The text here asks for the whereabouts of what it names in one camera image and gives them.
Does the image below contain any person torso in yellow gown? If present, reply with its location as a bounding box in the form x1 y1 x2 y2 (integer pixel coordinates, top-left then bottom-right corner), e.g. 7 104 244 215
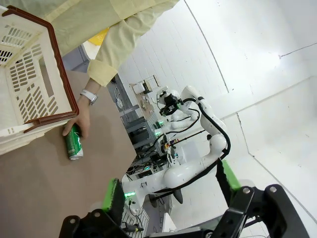
7 0 180 58

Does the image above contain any grey equipment rack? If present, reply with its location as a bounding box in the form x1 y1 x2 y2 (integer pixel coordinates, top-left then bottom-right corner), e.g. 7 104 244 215
112 74 165 156

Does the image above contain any white round table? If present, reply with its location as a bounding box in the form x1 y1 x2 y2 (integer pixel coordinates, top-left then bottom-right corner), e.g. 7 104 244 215
83 41 101 60

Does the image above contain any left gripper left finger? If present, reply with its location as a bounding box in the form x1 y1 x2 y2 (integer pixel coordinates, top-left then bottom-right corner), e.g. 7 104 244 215
59 178 126 238

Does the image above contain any person's left hand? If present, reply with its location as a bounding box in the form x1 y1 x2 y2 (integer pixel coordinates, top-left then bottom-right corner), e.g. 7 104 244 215
62 99 92 138

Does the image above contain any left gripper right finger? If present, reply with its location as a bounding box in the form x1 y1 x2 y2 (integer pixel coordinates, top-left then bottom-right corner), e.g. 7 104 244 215
212 158 310 238

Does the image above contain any yellow plastic basket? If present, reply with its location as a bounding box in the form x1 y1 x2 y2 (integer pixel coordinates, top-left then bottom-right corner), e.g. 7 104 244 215
88 27 110 47

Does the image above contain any white wristwatch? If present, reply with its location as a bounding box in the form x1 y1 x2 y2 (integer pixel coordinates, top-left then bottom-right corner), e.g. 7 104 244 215
79 88 99 106

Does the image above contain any person's left forearm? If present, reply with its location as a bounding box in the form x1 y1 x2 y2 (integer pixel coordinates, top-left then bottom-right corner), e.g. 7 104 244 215
83 14 161 96

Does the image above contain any black yellow cable connector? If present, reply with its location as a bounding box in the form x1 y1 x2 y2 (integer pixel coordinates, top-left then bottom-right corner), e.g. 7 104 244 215
121 221 144 233

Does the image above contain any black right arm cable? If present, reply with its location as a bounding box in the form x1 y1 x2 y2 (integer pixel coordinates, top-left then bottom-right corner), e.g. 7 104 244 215
151 98 230 196

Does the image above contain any cream basket with brown rim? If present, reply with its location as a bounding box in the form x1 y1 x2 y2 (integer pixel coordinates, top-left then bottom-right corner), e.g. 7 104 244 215
0 4 80 156

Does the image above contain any green drink can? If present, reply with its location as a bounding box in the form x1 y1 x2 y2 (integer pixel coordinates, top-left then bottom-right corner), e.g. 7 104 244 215
64 123 85 161

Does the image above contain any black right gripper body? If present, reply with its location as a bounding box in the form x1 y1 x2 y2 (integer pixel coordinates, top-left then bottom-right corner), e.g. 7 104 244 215
163 93 181 112

